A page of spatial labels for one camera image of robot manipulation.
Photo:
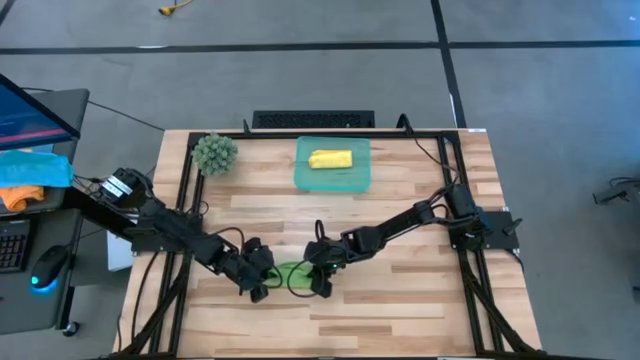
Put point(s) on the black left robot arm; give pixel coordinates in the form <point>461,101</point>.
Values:
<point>190,235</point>

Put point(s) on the orange cloth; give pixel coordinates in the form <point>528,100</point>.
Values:
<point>17,197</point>

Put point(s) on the black metal table frame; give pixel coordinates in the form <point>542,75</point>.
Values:
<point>280,134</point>

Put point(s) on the artificial green succulent plant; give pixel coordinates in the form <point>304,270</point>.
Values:
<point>215,154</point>

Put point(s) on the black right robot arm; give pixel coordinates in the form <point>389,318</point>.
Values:
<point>400,225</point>

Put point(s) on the white box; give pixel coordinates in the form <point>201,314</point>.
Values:
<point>119,255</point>

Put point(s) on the teal plastic basket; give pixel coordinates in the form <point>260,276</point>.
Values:
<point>332,182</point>

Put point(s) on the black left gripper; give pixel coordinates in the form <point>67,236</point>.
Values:
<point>252,267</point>

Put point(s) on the black backlit keyboard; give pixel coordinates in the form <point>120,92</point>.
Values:
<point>12,245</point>

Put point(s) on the grey computer cart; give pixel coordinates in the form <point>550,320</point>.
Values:
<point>30,310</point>

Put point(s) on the yellow microfiber towel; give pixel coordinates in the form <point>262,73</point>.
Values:
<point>330,160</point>

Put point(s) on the green microfiber towel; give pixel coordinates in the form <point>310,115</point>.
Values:
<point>292,275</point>

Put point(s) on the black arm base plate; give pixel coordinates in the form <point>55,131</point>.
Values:
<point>145,245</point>
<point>500,237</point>

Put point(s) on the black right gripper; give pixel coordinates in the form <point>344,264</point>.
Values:
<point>327,255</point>

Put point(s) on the blue cloth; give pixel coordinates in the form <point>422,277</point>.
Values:
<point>35,170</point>

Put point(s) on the black computer mouse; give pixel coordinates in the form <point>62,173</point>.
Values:
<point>47,267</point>

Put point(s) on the computer monitor with blue screen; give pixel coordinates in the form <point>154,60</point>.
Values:
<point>25,120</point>

